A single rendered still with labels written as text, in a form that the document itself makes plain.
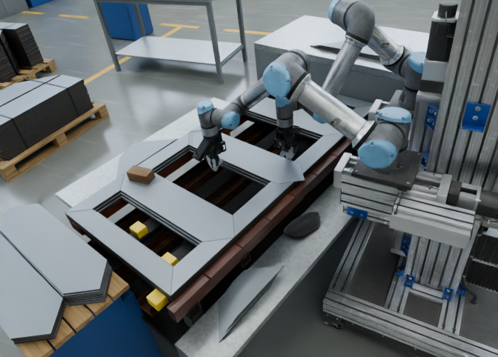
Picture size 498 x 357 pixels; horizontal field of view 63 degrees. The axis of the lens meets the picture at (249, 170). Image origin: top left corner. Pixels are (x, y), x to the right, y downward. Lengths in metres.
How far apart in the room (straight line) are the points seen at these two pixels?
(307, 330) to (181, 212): 1.01
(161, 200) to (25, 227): 0.61
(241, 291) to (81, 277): 0.61
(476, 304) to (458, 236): 0.81
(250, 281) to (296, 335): 0.76
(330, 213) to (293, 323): 0.73
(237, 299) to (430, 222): 0.76
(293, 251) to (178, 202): 0.55
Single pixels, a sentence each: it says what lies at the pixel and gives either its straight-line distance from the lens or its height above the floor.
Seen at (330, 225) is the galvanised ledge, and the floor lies 0.68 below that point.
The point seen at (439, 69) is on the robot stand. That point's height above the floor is 1.35.
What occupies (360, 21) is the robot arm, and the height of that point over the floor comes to 1.50.
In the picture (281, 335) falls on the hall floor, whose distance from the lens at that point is 2.34.
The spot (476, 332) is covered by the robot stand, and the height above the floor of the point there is 0.21.
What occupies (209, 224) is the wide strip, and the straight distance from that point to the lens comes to 1.69.
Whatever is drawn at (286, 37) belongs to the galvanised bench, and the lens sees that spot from 2.87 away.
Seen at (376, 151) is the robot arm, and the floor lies 1.23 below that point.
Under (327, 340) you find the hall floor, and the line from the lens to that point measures 2.33.
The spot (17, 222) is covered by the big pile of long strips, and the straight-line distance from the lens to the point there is 2.10.
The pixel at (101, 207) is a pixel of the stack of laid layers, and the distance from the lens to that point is 1.99.
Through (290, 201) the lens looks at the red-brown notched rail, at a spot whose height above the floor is 0.83.
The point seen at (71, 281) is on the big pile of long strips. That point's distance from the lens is 1.71.
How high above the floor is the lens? 2.04
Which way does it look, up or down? 38 degrees down
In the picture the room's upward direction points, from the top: 8 degrees counter-clockwise
